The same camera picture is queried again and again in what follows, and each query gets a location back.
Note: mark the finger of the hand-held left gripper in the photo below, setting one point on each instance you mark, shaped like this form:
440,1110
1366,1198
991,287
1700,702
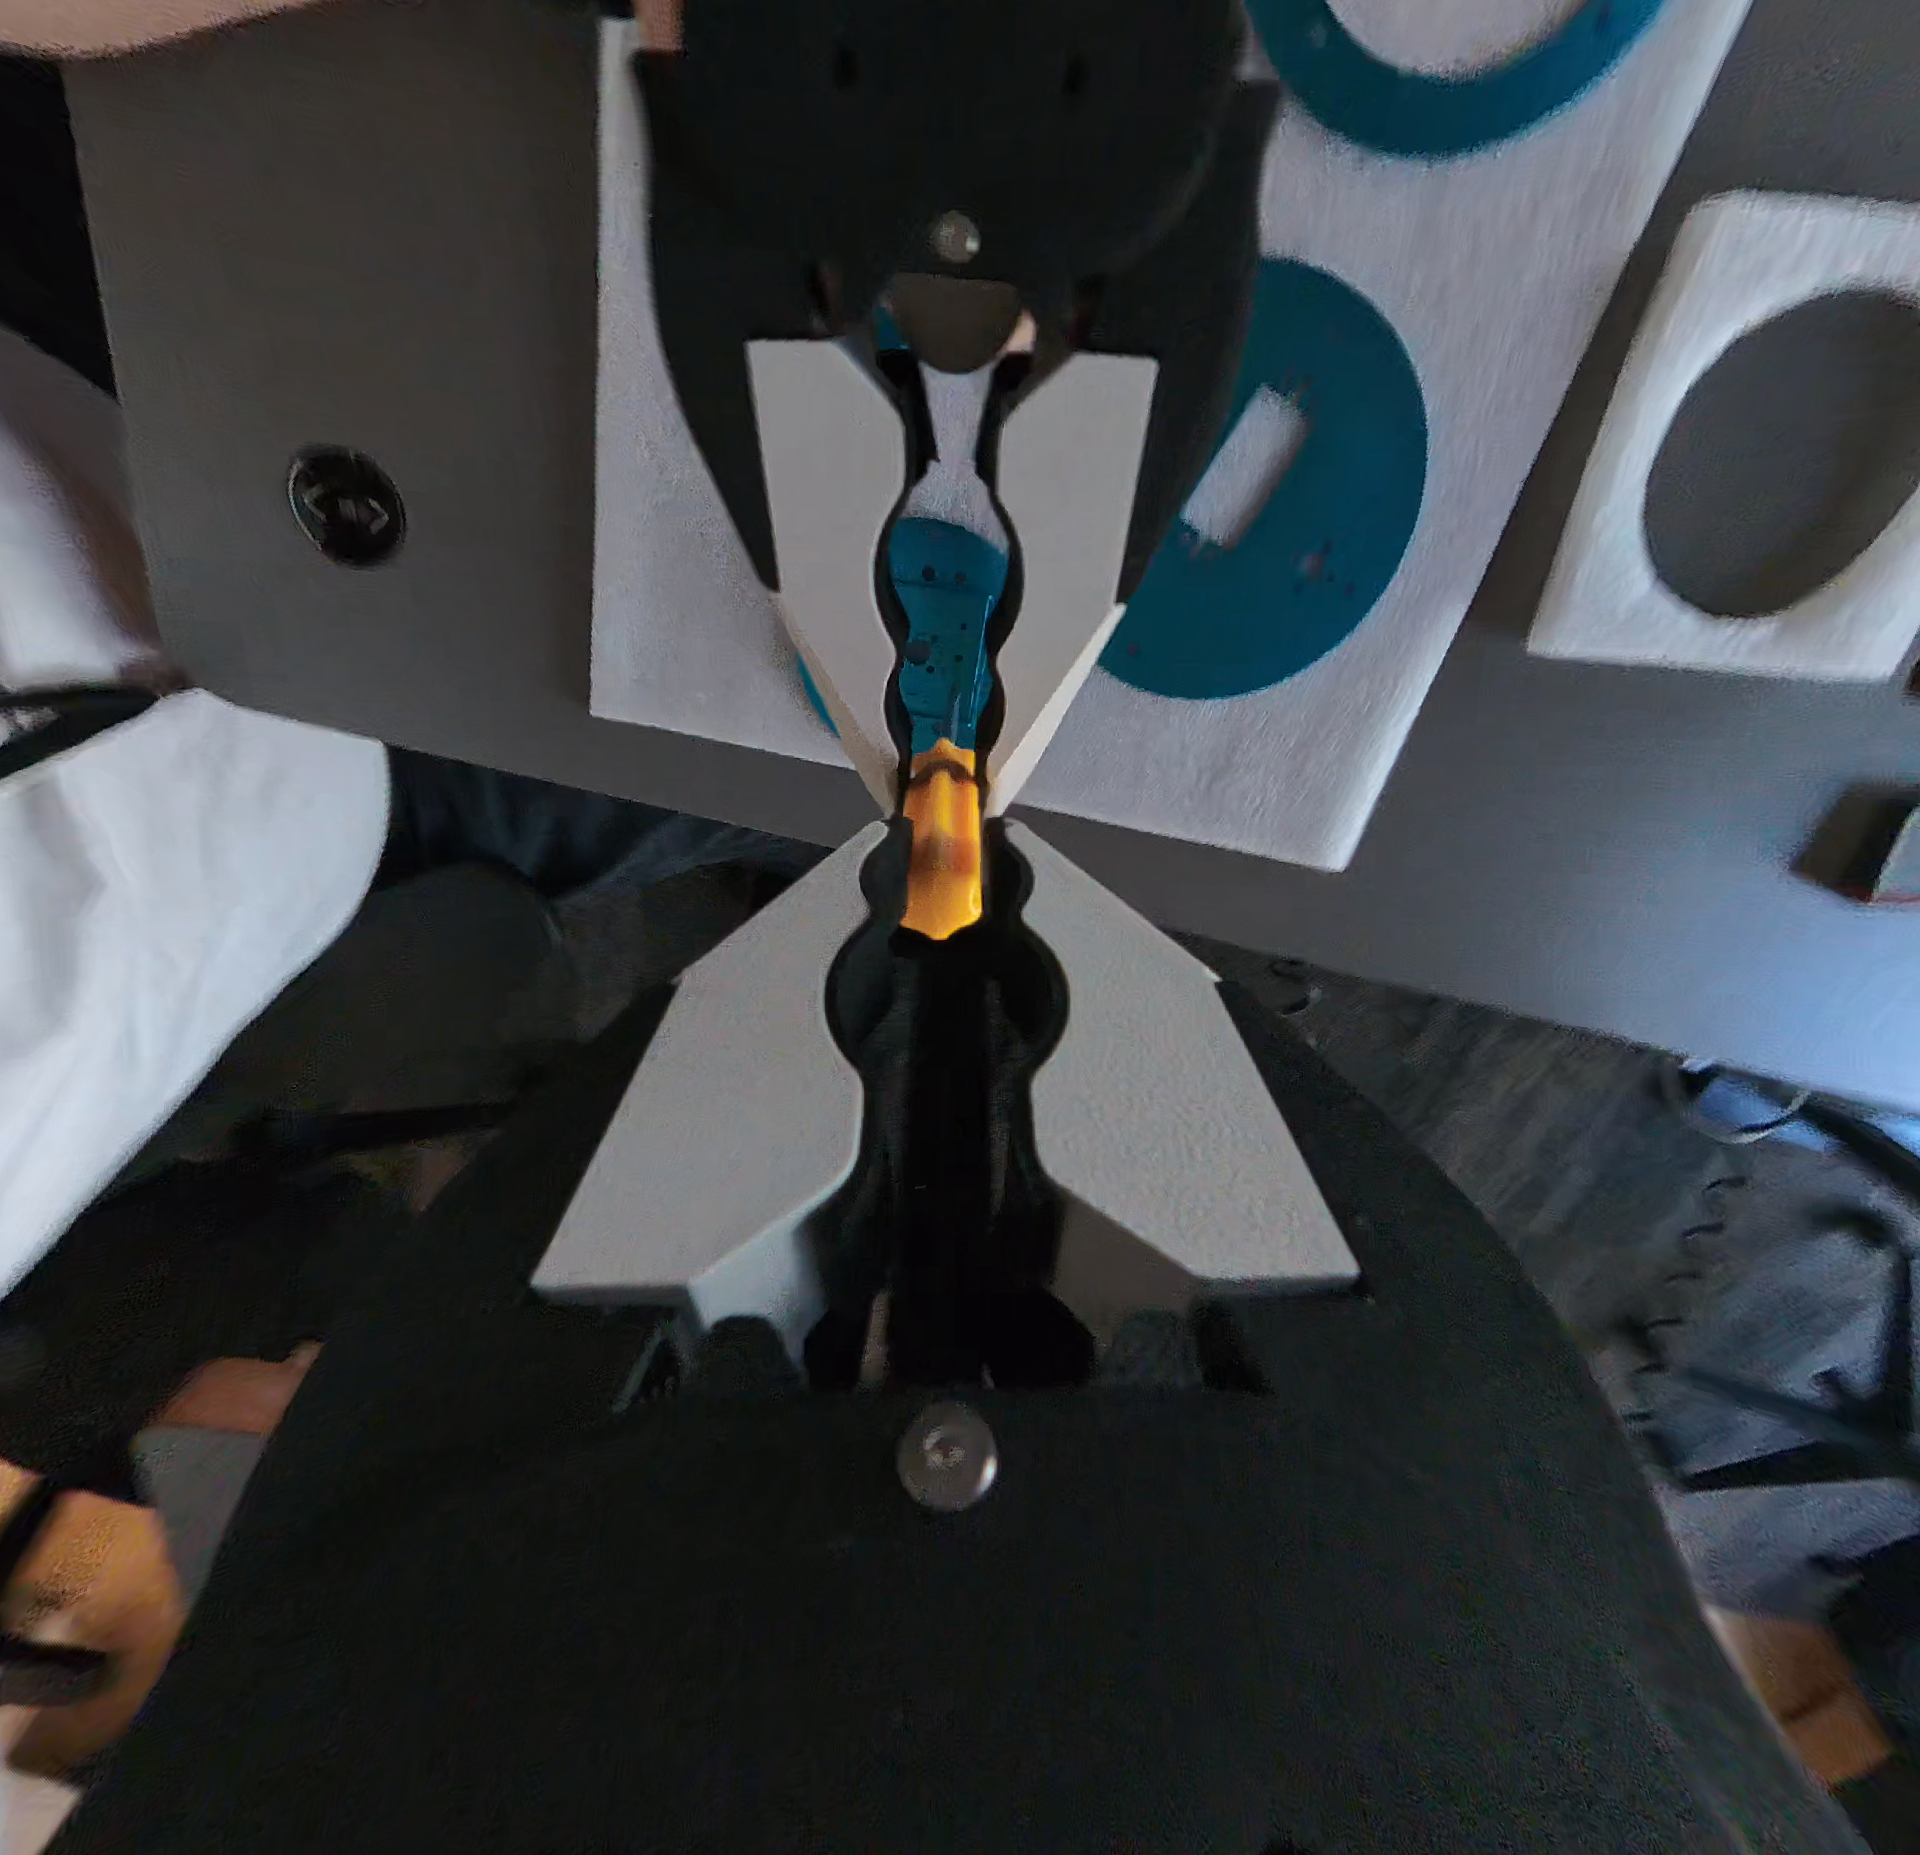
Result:
1080,490
818,475

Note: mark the blue round plate with bracket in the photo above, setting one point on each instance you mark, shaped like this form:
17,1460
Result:
936,595

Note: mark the person's right hand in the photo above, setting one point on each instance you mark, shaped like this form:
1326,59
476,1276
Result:
105,1570

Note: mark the round black desk control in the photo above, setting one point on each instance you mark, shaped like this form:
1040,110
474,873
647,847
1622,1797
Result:
344,504

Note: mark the blue disc with rectangular slot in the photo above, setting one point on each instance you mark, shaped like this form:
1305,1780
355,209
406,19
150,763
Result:
1351,504

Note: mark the white foam sheet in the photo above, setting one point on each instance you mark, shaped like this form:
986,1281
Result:
1425,685

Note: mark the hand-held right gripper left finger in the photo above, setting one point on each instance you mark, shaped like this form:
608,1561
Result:
704,1136

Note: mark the white foam frame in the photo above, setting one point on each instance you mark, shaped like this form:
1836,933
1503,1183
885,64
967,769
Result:
1589,565

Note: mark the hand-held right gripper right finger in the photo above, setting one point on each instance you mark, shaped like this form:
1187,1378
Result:
1185,1136

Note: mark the person's white shirt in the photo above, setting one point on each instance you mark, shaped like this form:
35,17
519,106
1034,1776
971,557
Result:
150,910

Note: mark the grey desk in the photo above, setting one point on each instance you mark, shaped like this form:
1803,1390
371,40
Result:
376,235

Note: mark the person's dark trousers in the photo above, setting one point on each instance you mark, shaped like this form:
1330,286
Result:
495,820

